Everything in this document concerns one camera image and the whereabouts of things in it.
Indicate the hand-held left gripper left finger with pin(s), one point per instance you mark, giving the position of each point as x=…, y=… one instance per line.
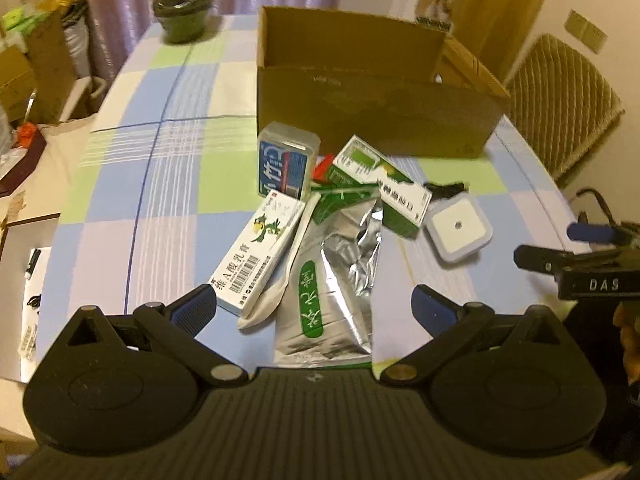
x=192, y=307

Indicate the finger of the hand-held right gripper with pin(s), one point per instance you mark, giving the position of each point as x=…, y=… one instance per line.
x=537, y=259
x=592, y=231

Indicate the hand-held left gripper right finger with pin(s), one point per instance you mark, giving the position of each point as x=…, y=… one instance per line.
x=434, y=307

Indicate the square translucent white packet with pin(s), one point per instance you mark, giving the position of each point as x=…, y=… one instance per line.
x=457, y=230

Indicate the white box with bird print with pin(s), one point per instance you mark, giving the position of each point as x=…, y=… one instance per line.
x=260, y=250

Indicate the silver foil pouch green label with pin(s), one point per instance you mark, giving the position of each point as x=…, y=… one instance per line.
x=330, y=305

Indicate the green sachet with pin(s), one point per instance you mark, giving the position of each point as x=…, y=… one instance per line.
x=340, y=207

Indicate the green and white medicine box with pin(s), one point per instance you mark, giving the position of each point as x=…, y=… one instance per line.
x=380, y=180

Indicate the blue and white box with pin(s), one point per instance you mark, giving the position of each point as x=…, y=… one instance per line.
x=282, y=170

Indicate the brown cardboard box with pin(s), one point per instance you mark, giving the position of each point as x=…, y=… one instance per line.
x=370, y=110

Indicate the white ceramic spoon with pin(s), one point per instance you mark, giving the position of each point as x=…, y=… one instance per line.
x=280, y=285

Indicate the checked tablecloth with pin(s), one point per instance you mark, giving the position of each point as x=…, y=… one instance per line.
x=165, y=210

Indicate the woven beige chair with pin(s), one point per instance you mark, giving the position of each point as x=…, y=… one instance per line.
x=565, y=110

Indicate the red candy packet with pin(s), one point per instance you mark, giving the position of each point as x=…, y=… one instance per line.
x=322, y=167

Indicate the mustard curtain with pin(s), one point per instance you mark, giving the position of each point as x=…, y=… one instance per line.
x=495, y=10

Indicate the white carton with picture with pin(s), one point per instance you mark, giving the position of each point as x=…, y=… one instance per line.
x=430, y=5

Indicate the brown paper bag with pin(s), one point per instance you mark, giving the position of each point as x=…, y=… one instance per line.
x=50, y=70

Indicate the cardboard carton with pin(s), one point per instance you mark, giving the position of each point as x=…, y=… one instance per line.
x=15, y=85

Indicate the white plastic bag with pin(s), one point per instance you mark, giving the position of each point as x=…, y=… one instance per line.
x=79, y=40

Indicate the plastic wrapped green pot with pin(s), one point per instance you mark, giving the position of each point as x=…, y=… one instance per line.
x=182, y=7

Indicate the wall switch plate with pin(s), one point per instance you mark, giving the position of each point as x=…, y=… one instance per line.
x=585, y=31

